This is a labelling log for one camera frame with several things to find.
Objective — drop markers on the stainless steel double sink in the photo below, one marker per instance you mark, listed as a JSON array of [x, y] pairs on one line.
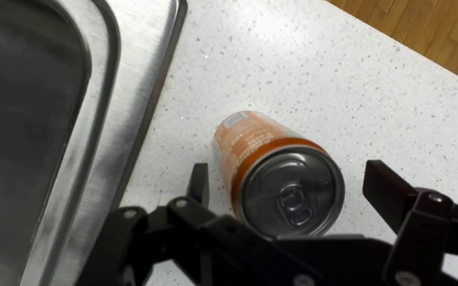
[[54, 132]]

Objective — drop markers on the orange fanta can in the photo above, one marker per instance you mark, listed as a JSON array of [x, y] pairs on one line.
[[281, 184]]

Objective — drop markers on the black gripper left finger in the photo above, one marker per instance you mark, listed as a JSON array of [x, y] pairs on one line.
[[197, 238]]

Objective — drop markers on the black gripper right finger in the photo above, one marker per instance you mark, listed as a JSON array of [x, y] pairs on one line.
[[429, 232]]

